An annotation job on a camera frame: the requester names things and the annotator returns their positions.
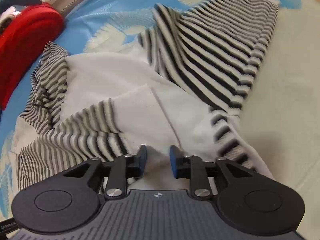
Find red folded blanket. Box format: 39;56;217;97
1;3;64;110

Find striped white small garment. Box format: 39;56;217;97
12;0;279;190

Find blue cream patterned bedsheet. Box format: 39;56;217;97
0;0;320;221

